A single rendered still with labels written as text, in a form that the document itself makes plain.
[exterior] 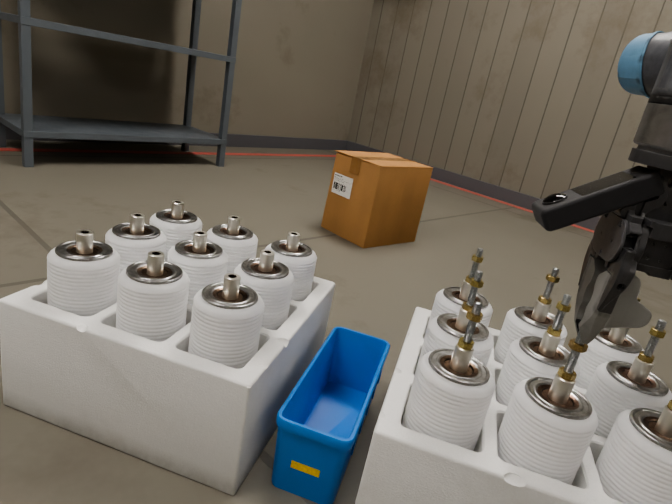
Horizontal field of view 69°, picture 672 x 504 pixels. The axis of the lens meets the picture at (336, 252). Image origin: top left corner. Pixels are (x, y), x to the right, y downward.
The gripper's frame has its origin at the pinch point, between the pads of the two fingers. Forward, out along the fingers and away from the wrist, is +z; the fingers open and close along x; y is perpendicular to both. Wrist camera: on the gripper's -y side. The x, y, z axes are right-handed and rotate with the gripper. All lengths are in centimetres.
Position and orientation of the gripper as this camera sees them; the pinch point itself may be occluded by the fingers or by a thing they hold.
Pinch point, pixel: (579, 328)
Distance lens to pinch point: 62.2
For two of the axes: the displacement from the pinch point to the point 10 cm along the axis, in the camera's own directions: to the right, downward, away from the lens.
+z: -1.8, 9.2, 3.3
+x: 1.7, -3.0, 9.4
